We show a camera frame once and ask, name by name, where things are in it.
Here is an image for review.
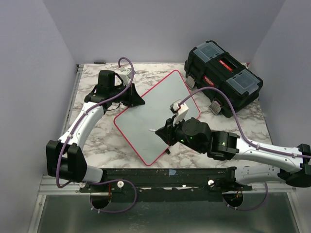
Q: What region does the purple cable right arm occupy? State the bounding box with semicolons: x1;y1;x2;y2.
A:
178;87;311;211

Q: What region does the blue tape piece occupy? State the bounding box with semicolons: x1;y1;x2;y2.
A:
169;169;176;176

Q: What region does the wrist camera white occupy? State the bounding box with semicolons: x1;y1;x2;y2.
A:
170;100;189;126
119;68;136;86

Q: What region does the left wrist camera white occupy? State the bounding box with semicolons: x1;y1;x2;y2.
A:
119;68;136;86

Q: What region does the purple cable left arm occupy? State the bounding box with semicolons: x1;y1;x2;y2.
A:
55;57;138;214

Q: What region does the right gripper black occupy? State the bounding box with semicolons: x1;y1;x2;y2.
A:
155;115;204;154

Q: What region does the black mounting base rail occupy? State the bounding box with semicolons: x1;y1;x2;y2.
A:
80;167;252;203

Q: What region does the pink-framed whiteboard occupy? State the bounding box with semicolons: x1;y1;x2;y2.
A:
114;70;190;166

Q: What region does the black toolbox with red handle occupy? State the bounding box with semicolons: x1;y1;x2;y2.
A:
184;40;263;113

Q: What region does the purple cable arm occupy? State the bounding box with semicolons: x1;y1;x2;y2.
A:
178;87;311;211
55;57;138;214

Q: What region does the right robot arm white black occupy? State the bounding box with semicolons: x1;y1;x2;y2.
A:
155;117;311;190

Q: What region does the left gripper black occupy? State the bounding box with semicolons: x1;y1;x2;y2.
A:
110;83;145;107

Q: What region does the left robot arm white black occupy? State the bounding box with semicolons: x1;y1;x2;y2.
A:
46;68;145;192

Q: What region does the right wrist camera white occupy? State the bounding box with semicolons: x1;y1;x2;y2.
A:
170;100;189;126

